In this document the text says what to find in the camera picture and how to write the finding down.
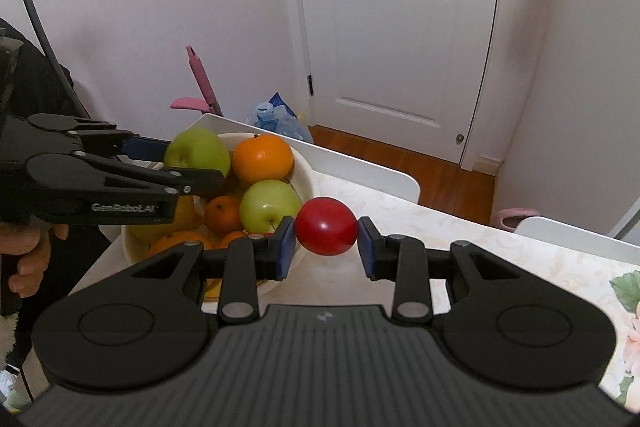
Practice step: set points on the person's left hand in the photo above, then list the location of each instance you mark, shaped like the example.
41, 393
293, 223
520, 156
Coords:
35, 267

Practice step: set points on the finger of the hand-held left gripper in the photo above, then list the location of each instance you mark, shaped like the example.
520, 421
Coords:
205, 182
145, 149

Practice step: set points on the clear plastic water bottle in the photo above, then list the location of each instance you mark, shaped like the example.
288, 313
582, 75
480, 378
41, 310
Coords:
287, 129

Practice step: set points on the red cherry tomato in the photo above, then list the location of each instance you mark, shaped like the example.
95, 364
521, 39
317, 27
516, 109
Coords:
325, 227

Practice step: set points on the pink slipper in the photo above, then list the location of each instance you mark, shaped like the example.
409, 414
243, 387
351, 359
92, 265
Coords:
515, 216

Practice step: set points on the green apple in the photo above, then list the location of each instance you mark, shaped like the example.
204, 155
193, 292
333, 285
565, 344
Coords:
197, 149
265, 204

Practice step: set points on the white bowl with yellow print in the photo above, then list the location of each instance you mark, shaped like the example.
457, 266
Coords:
304, 182

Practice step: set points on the small orange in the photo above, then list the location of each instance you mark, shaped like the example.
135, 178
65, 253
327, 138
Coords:
222, 217
234, 239

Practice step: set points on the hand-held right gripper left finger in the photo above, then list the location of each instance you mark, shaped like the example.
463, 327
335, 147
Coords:
286, 252

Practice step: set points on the large yellow-brown apple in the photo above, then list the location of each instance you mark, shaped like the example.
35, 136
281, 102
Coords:
187, 214

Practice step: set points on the white chair back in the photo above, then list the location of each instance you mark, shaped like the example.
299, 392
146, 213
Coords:
360, 172

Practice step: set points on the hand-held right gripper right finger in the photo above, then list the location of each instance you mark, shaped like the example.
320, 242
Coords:
367, 252

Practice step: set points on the medium orange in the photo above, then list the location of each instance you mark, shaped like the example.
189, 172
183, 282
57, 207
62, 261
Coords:
180, 239

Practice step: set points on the white chair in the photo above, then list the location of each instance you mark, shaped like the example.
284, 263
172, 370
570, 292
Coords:
360, 172
575, 239

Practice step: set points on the blue packet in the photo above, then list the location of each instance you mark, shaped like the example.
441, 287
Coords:
282, 103

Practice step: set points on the large orange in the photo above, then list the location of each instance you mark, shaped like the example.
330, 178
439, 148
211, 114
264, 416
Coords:
262, 159

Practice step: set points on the white panelled door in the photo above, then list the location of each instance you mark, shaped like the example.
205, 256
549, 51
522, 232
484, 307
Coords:
390, 57

